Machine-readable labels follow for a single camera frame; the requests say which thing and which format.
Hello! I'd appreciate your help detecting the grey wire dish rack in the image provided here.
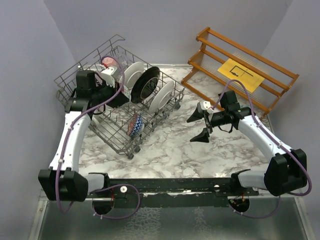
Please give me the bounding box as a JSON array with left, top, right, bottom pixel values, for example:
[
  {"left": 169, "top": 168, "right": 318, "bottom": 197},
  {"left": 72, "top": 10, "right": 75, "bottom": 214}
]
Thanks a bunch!
[{"left": 54, "top": 34, "right": 185, "bottom": 160}]

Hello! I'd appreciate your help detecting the orange wooden shelf rack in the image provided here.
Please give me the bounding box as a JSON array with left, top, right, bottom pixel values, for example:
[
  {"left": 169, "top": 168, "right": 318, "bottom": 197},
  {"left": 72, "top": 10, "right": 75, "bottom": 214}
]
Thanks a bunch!
[{"left": 181, "top": 27, "right": 299, "bottom": 119}]

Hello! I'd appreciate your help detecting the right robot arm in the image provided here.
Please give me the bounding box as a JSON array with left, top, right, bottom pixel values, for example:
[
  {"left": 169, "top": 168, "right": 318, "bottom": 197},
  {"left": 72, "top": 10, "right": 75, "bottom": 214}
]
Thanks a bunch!
[{"left": 187, "top": 90, "right": 307, "bottom": 197}]

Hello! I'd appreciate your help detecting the black rimmed cream plate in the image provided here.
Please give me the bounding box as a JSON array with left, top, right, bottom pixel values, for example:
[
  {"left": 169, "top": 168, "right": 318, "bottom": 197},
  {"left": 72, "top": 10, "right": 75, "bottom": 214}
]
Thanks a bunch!
[{"left": 131, "top": 66, "right": 160, "bottom": 104}]

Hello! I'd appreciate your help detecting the black mounting base bar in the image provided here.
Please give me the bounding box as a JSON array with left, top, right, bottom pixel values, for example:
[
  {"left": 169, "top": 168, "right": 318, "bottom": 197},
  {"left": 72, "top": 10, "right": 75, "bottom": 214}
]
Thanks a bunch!
[{"left": 85, "top": 173, "right": 259, "bottom": 208}]

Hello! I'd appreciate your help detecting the clear drinking glass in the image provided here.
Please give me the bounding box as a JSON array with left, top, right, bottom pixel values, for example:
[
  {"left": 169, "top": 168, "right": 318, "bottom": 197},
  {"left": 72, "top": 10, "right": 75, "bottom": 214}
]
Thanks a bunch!
[{"left": 117, "top": 52, "right": 129, "bottom": 67}]

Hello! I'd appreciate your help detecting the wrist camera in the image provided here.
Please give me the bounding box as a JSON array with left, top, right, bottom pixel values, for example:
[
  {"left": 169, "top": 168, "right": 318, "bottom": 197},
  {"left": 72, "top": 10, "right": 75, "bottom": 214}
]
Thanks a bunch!
[
  {"left": 99, "top": 66, "right": 121, "bottom": 88},
  {"left": 197, "top": 101, "right": 214, "bottom": 114}
]

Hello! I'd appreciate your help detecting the blue zigzag patterned bowl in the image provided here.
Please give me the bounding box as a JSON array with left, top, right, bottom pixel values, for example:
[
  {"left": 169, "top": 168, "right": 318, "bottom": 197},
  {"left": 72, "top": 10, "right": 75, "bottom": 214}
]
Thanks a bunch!
[{"left": 127, "top": 113, "right": 145, "bottom": 137}]

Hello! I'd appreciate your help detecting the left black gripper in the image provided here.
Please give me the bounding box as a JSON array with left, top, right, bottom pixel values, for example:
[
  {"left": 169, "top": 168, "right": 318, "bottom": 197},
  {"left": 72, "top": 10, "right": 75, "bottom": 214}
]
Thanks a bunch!
[{"left": 92, "top": 79, "right": 129, "bottom": 108}]

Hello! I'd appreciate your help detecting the pink cream mug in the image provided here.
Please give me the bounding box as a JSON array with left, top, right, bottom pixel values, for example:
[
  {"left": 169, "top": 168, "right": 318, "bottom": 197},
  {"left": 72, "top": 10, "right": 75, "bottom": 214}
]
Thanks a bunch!
[{"left": 101, "top": 57, "right": 119, "bottom": 68}]

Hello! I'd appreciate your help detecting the blue rimmed white plate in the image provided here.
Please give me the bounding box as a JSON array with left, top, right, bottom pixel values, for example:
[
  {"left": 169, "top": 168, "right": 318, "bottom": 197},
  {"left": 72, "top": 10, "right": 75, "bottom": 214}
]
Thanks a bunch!
[{"left": 148, "top": 80, "right": 175, "bottom": 114}]

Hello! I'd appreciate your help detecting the yellow paper card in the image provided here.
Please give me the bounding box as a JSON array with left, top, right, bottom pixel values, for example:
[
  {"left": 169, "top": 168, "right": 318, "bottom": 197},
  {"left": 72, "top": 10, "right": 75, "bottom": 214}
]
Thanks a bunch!
[{"left": 217, "top": 58, "right": 264, "bottom": 93}]

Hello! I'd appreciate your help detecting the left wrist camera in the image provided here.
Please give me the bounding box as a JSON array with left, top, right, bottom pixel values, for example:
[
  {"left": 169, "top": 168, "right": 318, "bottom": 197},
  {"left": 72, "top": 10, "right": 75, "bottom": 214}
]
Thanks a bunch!
[{"left": 99, "top": 66, "right": 121, "bottom": 88}]

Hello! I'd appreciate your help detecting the red patterned glass bowl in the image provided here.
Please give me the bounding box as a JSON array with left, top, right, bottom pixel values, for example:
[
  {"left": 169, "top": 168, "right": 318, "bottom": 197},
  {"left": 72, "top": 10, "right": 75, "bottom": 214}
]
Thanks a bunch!
[{"left": 121, "top": 85, "right": 131, "bottom": 100}]

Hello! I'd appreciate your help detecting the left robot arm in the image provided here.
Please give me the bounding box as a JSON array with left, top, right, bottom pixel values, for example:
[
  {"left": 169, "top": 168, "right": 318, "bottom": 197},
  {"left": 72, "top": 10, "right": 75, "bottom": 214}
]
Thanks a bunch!
[{"left": 38, "top": 70, "right": 131, "bottom": 202}]

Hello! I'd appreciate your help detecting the black rimmed printed plate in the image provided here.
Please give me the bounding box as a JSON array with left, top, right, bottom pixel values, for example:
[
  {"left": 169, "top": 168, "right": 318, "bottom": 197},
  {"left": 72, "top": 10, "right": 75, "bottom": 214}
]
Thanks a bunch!
[{"left": 121, "top": 61, "right": 144, "bottom": 92}]

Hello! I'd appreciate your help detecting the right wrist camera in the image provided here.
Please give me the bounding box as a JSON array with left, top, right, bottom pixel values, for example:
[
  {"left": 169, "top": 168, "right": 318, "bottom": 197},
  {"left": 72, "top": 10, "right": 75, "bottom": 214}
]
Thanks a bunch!
[{"left": 197, "top": 101, "right": 214, "bottom": 114}]

